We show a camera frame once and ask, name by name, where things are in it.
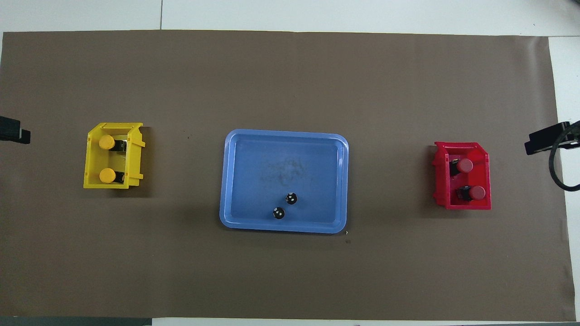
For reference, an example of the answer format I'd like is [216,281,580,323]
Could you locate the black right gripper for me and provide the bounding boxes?
[525,121,580,155]

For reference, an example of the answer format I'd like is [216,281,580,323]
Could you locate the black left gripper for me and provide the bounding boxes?
[0,116,31,144]

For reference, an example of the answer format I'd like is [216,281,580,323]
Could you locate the red push button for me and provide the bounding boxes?
[456,186,486,202]
[449,158,474,177]

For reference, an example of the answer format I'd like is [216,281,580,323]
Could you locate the yellow push button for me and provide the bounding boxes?
[99,135,128,152]
[99,168,126,184]

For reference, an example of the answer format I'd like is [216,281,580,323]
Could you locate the blue plastic tray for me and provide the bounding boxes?
[219,129,349,234]

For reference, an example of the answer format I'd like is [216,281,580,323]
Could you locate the red plastic bin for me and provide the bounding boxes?
[432,142,492,211]

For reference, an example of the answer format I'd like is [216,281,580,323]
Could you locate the yellow plastic bin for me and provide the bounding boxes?
[83,122,146,189]

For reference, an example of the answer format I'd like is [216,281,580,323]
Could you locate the brown paper mat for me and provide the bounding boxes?
[0,30,570,321]

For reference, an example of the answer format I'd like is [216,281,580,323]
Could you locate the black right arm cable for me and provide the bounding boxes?
[548,121,580,192]

